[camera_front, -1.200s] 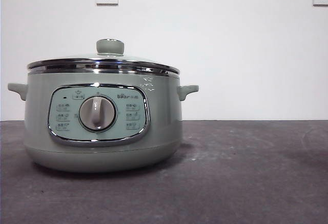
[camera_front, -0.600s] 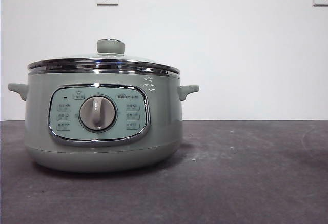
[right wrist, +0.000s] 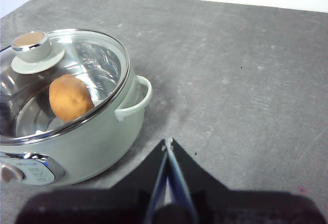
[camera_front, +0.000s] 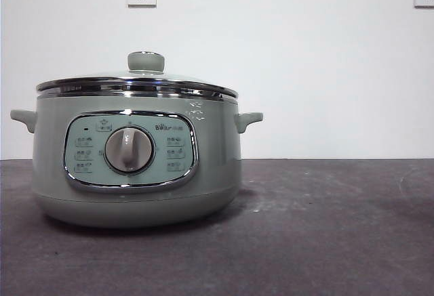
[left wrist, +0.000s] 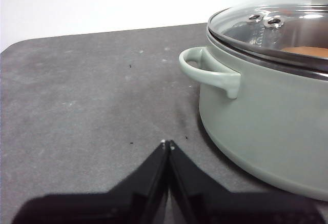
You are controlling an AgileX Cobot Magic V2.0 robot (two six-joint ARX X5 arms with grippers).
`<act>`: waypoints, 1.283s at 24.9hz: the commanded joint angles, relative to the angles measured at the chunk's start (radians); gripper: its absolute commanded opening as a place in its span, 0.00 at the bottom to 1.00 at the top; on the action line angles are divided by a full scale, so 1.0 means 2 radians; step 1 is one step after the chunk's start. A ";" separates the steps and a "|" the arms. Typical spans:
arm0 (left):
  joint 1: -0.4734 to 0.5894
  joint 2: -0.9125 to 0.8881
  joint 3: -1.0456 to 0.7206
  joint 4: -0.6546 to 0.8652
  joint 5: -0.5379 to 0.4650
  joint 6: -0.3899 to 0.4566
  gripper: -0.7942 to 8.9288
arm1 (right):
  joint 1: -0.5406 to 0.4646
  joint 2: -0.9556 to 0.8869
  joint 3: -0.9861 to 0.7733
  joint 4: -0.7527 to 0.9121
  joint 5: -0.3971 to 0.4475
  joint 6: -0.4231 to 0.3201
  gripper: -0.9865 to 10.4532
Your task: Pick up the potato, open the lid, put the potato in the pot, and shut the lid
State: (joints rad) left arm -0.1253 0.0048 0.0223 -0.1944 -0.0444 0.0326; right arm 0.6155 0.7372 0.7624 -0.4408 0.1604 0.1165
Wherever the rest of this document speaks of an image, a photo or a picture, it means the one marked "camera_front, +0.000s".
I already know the pale green electric pot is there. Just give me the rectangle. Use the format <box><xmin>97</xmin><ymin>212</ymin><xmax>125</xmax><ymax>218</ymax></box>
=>
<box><xmin>9</xmin><ymin>87</ymin><xmax>264</xmax><ymax>230</ymax></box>

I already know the glass lid with green knob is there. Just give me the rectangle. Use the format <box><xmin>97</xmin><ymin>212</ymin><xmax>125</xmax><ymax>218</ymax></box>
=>
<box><xmin>36</xmin><ymin>51</ymin><xmax>238</xmax><ymax>99</ymax></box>

